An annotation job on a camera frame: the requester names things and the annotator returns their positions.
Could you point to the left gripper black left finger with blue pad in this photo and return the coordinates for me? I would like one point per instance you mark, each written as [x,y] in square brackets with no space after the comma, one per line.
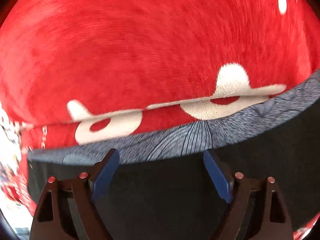
[53,216]

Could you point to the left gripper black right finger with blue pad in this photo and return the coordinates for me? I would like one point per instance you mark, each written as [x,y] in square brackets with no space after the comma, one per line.
[256,208]

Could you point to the black pants grey patterned waistband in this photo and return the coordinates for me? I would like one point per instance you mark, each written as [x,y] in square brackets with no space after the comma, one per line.
[161,189]

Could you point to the red bed blanket white characters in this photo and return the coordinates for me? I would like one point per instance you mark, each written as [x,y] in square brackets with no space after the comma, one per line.
[25,187]

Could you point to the white patterned cloth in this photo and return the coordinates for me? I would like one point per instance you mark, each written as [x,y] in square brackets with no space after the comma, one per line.
[10,145]

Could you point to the red folded quilt white pattern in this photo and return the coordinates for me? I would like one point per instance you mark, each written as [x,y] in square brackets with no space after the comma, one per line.
[80,71]

